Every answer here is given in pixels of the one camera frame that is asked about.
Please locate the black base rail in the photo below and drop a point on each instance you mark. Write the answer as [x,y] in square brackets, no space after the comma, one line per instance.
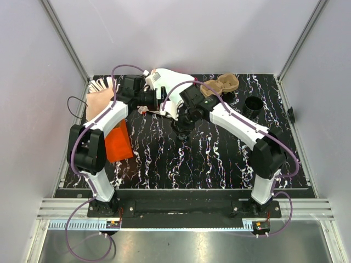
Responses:
[184,209]

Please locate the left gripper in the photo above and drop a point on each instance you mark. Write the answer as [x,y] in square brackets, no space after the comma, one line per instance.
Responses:
[155,106]

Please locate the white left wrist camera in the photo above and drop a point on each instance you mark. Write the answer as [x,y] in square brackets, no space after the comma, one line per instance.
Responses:
[155,79]

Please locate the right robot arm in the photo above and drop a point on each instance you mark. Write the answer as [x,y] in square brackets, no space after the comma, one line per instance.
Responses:
[267,153]

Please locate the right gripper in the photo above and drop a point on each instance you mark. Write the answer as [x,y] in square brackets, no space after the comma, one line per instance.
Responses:
[179,124]

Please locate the stack of white napkins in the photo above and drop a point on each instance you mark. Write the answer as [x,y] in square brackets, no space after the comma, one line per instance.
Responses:
[174,82]

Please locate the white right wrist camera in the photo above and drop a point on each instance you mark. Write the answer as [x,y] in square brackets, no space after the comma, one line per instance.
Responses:
[170,109]

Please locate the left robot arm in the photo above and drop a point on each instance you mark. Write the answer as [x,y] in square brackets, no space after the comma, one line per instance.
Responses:
[87,153]

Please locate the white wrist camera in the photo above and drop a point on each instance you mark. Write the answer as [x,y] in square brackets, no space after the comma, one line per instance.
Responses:
[170,109]
[155,79]

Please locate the orange paper bag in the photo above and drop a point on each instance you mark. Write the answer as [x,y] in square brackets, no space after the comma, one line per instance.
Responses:
[109,117]

